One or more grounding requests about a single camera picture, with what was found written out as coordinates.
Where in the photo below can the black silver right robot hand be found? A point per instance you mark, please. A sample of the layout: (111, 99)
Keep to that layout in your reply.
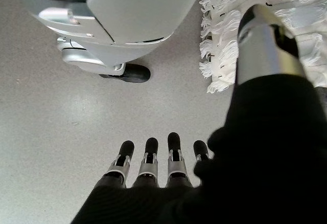
(268, 157)

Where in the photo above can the silver right robot leg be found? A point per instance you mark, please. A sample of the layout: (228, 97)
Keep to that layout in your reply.
(132, 12)

